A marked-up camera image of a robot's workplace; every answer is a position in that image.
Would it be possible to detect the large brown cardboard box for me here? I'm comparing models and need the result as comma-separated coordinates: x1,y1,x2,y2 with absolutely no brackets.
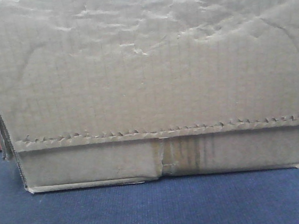
0,0,299,193

